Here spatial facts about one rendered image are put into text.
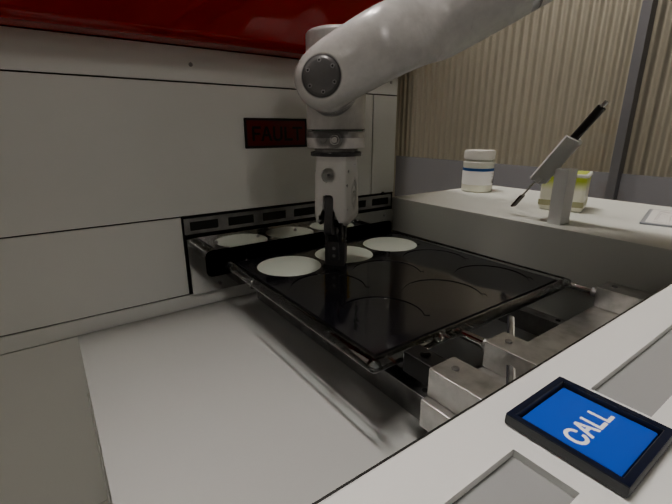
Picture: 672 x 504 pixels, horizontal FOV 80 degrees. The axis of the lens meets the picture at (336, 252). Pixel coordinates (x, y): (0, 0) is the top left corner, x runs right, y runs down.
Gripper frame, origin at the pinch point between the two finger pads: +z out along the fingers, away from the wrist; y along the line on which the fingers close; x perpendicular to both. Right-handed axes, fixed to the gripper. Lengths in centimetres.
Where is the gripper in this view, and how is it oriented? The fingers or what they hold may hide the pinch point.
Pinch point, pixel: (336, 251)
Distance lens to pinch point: 63.7
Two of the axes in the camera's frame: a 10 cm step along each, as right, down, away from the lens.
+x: -9.7, -0.7, 2.2
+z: 0.0, 9.6, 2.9
